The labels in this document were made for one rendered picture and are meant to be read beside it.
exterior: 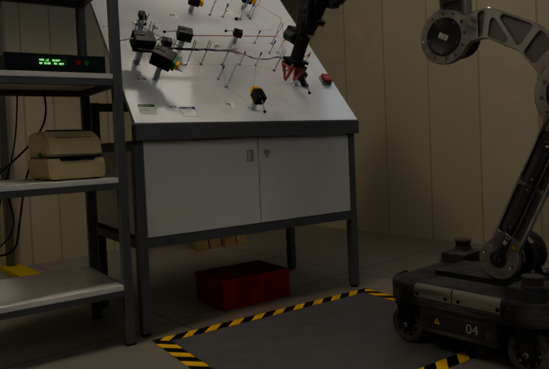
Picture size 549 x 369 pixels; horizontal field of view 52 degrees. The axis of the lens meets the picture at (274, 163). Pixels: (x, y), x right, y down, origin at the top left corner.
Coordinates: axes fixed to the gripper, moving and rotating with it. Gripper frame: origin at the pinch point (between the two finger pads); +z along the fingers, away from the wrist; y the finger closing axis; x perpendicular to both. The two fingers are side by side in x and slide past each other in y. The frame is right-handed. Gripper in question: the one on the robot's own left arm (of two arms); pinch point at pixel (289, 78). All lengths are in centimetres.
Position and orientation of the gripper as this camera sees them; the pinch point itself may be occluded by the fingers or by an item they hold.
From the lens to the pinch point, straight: 248.5
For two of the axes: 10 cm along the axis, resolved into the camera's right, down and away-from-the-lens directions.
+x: 6.0, 4.9, -6.4
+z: -2.9, 8.7, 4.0
